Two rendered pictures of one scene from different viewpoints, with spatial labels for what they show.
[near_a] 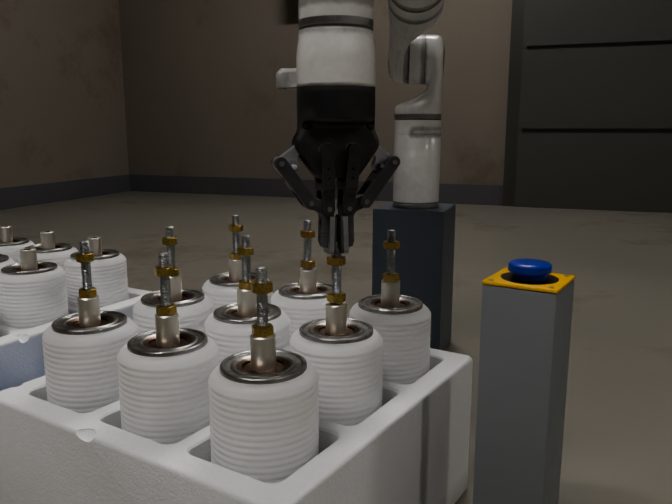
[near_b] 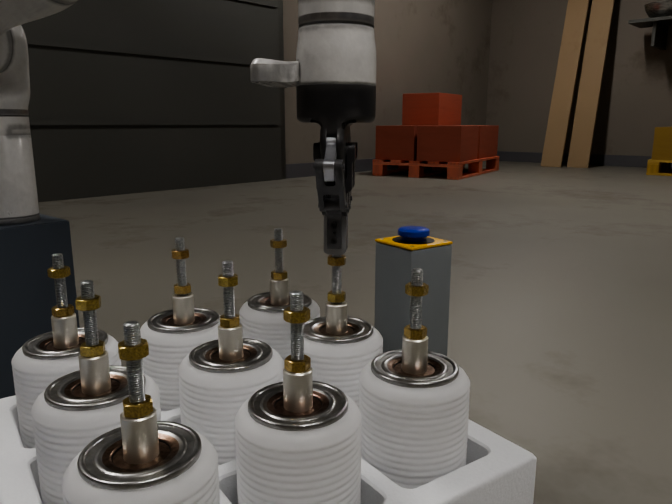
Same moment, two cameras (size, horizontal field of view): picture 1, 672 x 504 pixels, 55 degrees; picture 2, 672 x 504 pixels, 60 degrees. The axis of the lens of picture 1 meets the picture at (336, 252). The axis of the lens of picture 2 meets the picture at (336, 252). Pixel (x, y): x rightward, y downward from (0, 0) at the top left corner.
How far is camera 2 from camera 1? 67 cm
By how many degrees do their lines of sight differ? 66
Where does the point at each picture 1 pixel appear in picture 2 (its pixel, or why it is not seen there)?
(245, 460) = (461, 451)
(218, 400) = (444, 409)
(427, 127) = (24, 125)
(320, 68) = (366, 67)
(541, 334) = (445, 275)
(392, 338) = not seen: hidden behind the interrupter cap
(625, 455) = not seen: hidden behind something
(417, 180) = (23, 189)
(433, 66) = (22, 53)
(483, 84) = not seen: outside the picture
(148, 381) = (353, 446)
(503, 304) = (424, 261)
